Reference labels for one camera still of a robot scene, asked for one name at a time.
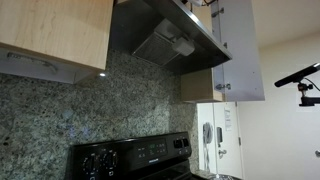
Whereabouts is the black stove control panel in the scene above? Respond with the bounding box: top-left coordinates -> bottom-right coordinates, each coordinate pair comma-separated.
68,131 -> 193,180

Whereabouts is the metal mesh hood filter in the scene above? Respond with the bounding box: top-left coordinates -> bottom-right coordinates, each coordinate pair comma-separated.
132,31 -> 179,67

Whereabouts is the white hood lamp cover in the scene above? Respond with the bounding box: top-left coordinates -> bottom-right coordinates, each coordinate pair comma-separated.
171,35 -> 196,57

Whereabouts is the metal cabinet hinge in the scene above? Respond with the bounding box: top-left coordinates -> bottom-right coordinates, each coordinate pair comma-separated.
214,82 -> 232,92
210,7 -> 225,18

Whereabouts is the black door lock box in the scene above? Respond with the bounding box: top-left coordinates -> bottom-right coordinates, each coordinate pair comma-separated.
215,126 -> 224,148

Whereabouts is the white paper notice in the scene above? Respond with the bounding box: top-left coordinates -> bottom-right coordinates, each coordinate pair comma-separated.
223,107 -> 233,132

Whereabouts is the steel range hood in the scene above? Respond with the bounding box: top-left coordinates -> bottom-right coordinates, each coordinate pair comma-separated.
109,0 -> 233,76

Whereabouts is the wooden cabinet door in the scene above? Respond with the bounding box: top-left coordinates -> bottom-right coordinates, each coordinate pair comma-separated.
192,3 -> 214,34

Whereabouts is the white-faced cabinet door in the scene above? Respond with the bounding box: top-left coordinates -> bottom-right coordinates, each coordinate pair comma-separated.
210,0 -> 266,103

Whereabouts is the white door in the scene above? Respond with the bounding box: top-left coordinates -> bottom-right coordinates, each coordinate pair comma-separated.
196,101 -> 245,179

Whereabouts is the steel pot lid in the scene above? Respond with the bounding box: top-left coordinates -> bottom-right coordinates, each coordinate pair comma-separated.
207,173 -> 236,180

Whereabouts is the narrow wooden wall cabinet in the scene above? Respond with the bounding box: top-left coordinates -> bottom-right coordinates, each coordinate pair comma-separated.
180,68 -> 225,104

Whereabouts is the gray round wall object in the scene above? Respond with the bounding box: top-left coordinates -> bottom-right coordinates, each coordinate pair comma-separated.
202,122 -> 214,145

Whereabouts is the large wooden wall cabinet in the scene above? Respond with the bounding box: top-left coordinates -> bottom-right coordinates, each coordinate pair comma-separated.
0,0 -> 114,85

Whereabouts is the black bar camera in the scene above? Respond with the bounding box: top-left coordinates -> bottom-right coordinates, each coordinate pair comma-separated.
273,62 -> 320,89

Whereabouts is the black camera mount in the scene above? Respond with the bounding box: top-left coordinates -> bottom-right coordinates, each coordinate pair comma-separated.
297,82 -> 320,108

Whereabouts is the black camera cable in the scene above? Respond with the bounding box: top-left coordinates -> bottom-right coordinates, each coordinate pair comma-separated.
303,77 -> 320,93

